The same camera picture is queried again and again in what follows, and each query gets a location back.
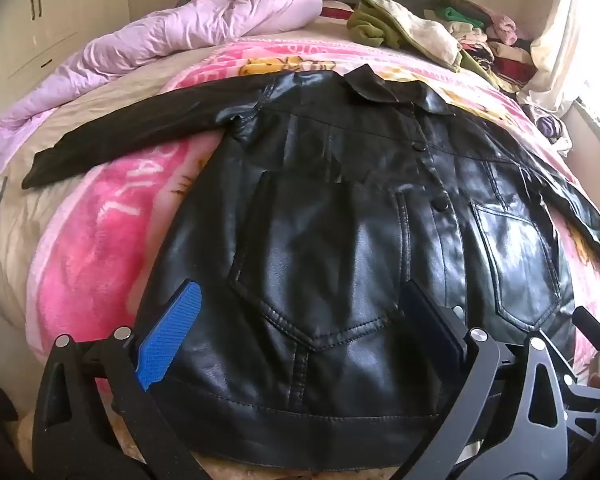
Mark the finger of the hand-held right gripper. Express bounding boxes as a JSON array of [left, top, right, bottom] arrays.
[[565, 384, 600, 443], [572, 306, 600, 367]]

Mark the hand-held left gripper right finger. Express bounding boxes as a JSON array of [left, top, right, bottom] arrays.
[[395, 280, 579, 480]]

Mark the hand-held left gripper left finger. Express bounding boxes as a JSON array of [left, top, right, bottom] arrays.
[[32, 280, 216, 480]]

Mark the black leather jacket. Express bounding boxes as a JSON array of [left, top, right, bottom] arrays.
[[21, 65, 600, 461]]

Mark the pile of folded clothes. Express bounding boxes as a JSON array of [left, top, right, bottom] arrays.
[[425, 0, 538, 93]]

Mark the pink printed blanket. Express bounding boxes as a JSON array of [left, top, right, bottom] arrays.
[[25, 35, 600, 411]]

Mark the lilac duvet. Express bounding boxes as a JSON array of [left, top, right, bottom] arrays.
[[0, 0, 323, 173]]

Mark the cream curtain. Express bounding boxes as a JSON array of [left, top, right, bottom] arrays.
[[517, 0, 600, 116]]

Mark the green and cream fleece blanket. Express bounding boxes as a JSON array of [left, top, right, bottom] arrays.
[[347, 0, 501, 86]]

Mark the white wardrobe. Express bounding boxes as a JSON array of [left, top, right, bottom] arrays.
[[0, 0, 181, 126]]

